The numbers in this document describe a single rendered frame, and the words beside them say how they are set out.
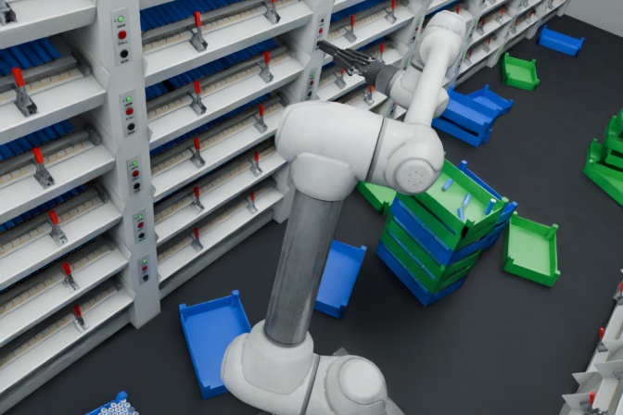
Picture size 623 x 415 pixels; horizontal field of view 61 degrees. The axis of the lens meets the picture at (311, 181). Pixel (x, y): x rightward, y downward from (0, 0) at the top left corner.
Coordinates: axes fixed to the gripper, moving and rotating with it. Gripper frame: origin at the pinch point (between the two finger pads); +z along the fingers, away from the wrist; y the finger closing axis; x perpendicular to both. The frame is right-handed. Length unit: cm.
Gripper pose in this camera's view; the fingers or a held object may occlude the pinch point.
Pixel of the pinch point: (329, 48)
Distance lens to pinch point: 170.7
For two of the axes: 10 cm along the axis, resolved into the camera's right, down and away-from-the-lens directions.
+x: 1.5, -7.4, -6.6
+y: 6.3, -4.4, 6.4
